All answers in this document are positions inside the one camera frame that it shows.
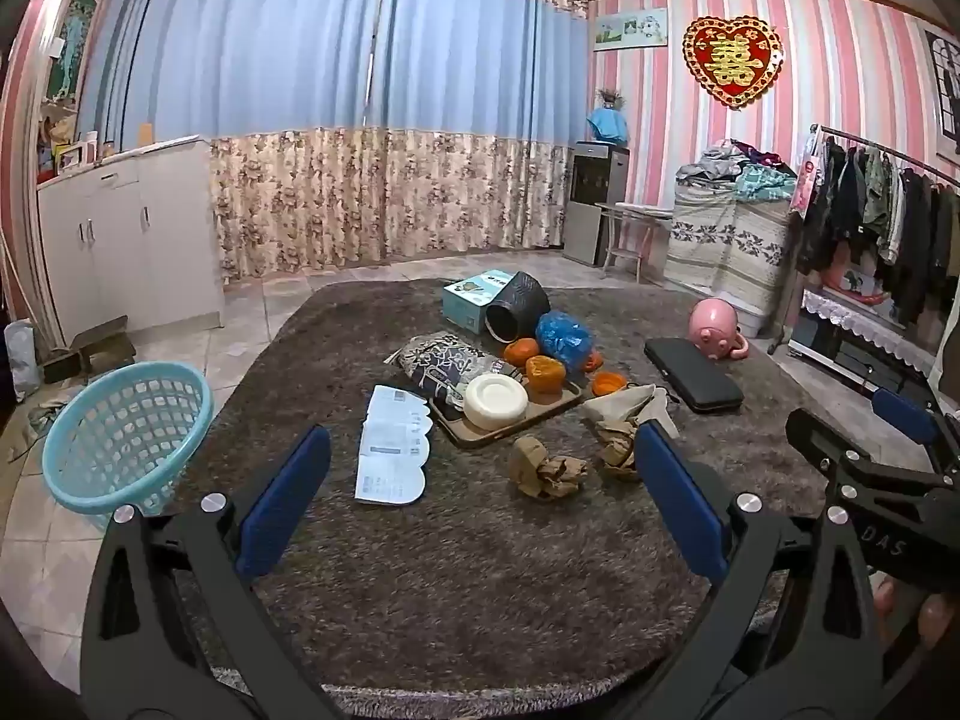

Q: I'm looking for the pink hanging bag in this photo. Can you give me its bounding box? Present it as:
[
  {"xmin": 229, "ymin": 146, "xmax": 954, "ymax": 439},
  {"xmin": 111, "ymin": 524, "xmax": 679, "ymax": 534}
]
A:
[{"xmin": 789, "ymin": 135, "xmax": 822, "ymax": 222}]

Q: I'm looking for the row of hanging clothes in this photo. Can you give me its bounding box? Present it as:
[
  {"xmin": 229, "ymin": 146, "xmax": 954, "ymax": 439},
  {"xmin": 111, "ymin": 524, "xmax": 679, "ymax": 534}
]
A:
[{"xmin": 795, "ymin": 139, "xmax": 960, "ymax": 323}]

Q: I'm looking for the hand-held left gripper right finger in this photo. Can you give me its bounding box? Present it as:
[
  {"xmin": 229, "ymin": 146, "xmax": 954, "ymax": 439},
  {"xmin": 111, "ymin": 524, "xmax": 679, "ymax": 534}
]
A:
[{"xmin": 634, "ymin": 420, "xmax": 886, "ymax": 720}]

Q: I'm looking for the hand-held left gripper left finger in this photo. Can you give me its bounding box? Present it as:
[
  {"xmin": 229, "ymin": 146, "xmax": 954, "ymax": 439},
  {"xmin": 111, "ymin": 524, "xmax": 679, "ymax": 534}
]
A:
[{"xmin": 79, "ymin": 424, "xmax": 338, "ymax": 720}]

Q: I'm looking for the metal clothes rack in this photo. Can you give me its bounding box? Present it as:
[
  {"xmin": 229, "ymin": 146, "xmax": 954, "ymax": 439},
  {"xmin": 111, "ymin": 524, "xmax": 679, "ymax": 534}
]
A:
[{"xmin": 769, "ymin": 124, "xmax": 960, "ymax": 361}]

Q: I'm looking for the dark patterned snack packet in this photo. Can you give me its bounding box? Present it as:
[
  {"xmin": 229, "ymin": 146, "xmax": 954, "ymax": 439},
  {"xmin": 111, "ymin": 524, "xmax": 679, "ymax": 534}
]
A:
[{"xmin": 385, "ymin": 332, "xmax": 526, "ymax": 410}]

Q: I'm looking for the dark cloth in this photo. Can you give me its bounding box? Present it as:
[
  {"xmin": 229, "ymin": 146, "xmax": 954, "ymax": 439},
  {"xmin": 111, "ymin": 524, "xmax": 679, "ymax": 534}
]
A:
[{"xmin": 7, "ymin": 397, "xmax": 68, "ymax": 462}]

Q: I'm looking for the brown paper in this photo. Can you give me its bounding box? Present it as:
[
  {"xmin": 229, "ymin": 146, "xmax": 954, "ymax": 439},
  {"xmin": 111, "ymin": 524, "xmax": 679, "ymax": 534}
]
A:
[
  {"xmin": 508, "ymin": 435, "xmax": 554, "ymax": 497},
  {"xmin": 596, "ymin": 420, "xmax": 642, "ymax": 481},
  {"xmin": 538, "ymin": 456, "xmax": 590, "ymax": 500}
]

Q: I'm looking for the peeled orange fruit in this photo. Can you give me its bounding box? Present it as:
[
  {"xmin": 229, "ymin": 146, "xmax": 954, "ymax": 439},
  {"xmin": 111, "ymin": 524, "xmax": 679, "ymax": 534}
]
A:
[{"xmin": 525, "ymin": 355, "xmax": 567, "ymax": 397}]

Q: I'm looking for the landscape wall picture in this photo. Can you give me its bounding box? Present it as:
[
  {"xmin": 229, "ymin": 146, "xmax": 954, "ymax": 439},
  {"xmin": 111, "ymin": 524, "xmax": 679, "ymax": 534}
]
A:
[{"xmin": 594, "ymin": 7, "xmax": 668, "ymax": 52}]

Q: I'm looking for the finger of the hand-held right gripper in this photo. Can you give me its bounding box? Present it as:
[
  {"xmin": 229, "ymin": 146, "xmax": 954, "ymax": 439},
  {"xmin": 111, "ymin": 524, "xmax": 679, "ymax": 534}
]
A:
[
  {"xmin": 870, "ymin": 388, "xmax": 960, "ymax": 477},
  {"xmin": 785, "ymin": 408, "xmax": 953, "ymax": 500}
]

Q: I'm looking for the black zip case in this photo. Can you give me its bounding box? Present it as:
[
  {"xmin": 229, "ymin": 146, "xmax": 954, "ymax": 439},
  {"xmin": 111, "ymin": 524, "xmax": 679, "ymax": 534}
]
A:
[{"xmin": 643, "ymin": 336, "xmax": 745, "ymax": 415}]

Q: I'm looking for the teal cardboard box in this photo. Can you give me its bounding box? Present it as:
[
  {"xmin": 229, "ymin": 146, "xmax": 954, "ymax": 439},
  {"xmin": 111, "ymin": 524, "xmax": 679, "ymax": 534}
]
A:
[{"xmin": 441, "ymin": 270, "xmax": 515, "ymax": 335}]

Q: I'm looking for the black ribbed cylinder cup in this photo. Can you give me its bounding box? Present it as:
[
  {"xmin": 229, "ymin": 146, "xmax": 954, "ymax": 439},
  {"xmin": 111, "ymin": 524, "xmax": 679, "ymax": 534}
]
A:
[{"xmin": 484, "ymin": 271, "xmax": 552, "ymax": 344}]

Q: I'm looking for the grey shaggy rug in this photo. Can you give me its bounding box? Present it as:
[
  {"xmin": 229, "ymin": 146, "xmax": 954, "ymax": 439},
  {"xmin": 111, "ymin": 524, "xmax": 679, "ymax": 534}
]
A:
[{"xmin": 90, "ymin": 277, "xmax": 938, "ymax": 698}]

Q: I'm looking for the pile of clothes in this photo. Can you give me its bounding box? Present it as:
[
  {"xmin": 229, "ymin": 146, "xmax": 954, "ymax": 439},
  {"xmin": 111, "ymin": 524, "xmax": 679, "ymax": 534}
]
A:
[{"xmin": 675, "ymin": 139, "xmax": 797, "ymax": 203}]

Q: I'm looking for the white storage box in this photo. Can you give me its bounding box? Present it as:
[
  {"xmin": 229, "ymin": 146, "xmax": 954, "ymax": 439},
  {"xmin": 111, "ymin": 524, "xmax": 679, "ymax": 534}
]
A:
[{"xmin": 731, "ymin": 298, "xmax": 785, "ymax": 338}]

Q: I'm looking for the blue floral curtain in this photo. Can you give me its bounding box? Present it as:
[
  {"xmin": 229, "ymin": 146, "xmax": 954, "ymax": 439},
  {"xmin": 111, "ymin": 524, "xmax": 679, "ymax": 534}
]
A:
[
  {"xmin": 79, "ymin": 0, "xmax": 383, "ymax": 286},
  {"xmin": 367, "ymin": 0, "xmax": 593, "ymax": 271}
]

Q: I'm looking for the white plastic bag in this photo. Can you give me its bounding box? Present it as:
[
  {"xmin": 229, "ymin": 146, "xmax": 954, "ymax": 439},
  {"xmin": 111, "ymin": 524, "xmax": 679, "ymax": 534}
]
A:
[{"xmin": 4, "ymin": 319, "xmax": 42, "ymax": 402}]

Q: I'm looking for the red heart wall decoration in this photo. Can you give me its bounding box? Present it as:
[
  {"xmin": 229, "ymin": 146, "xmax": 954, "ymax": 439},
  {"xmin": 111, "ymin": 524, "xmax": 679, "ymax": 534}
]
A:
[{"xmin": 682, "ymin": 15, "xmax": 785, "ymax": 110}]

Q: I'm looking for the small wooden stool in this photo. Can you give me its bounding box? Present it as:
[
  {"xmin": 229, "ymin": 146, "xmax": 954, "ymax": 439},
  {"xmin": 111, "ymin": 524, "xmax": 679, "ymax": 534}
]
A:
[{"xmin": 41, "ymin": 315, "xmax": 137, "ymax": 385}]

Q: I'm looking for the small folding table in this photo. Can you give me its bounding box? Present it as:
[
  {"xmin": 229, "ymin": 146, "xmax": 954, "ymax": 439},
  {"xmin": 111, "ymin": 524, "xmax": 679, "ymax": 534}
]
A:
[{"xmin": 596, "ymin": 201, "xmax": 672, "ymax": 284}]

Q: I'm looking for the lace covered low shelf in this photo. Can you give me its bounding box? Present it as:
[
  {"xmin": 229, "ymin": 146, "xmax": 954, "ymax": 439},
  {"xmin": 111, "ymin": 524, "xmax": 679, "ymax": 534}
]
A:
[{"xmin": 791, "ymin": 289, "xmax": 946, "ymax": 391}]

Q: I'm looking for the white paper leaflet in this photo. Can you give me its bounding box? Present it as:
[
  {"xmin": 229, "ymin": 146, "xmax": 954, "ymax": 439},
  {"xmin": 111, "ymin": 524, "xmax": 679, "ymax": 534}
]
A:
[{"xmin": 354, "ymin": 385, "xmax": 432, "ymax": 505}]

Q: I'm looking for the blue cloth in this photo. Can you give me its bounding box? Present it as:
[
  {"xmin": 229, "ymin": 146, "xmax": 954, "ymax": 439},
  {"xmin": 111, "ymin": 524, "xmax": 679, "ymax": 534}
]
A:
[{"xmin": 586, "ymin": 106, "xmax": 632, "ymax": 145}]

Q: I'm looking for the patterned cover cloth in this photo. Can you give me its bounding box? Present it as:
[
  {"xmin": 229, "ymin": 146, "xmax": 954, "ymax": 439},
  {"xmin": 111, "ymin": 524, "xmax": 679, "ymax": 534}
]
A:
[{"xmin": 666, "ymin": 184, "xmax": 796, "ymax": 316}]

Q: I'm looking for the white cabinet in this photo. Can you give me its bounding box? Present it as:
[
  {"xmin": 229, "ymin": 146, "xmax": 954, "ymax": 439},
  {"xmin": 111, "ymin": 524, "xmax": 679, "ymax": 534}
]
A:
[{"xmin": 36, "ymin": 136, "xmax": 226, "ymax": 346}]

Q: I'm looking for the beige paper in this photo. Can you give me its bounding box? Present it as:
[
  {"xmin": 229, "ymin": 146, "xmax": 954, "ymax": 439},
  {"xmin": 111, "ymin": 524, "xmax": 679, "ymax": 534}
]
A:
[{"xmin": 581, "ymin": 384, "xmax": 680, "ymax": 440}]

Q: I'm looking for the light blue plastic basket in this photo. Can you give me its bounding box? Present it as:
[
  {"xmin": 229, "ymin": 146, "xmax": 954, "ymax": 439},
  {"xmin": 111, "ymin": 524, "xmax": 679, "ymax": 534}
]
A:
[{"xmin": 41, "ymin": 362, "xmax": 215, "ymax": 515}]

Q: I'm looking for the green wall poster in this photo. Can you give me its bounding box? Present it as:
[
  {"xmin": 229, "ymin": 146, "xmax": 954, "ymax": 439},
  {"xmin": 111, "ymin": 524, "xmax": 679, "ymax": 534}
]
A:
[{"xmin": 46, "ymin": 0, "xmax": 98, "ymax": 102}]

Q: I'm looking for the pink piggy bank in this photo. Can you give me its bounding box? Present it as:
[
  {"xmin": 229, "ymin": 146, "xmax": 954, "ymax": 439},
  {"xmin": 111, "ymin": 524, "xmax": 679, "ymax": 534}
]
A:
[{"xmin": 688, "ymin": 298, "xmax": 751, "ymax": 361}]

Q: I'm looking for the black and white wall poster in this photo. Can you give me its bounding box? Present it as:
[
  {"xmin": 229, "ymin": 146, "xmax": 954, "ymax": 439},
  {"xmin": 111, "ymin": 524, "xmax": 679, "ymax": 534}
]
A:
[{"xmin": 921, "ymin": 28, "xmax": 960, "ymax": 143}]

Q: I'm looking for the white round container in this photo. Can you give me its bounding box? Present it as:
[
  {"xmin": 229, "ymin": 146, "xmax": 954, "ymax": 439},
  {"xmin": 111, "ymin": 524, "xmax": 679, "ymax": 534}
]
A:
[{"xmin": 463, "ymin": 373, "xmax": 530, "ymax": 432}]

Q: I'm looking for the grey water dispenser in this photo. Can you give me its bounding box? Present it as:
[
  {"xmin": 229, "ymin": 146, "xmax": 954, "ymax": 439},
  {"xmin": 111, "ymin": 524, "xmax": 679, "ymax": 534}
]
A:
[{"xmin": 564, "ymin": 141, "xmax": 631, "ymax": 267}]

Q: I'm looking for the person's right hand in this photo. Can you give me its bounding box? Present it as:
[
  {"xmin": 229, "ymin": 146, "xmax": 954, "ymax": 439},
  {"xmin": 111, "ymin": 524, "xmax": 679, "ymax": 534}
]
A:
[{"xmin": 874, "ymin": 574, "xmax": 955, "ymax": 653}]

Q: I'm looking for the blue plastic bag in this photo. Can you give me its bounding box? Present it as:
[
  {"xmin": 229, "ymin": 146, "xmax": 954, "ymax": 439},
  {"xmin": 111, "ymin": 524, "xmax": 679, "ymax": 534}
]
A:
[{"xmin": 535, "ymin": 310, "xmax": 597, "ymax": 372}]

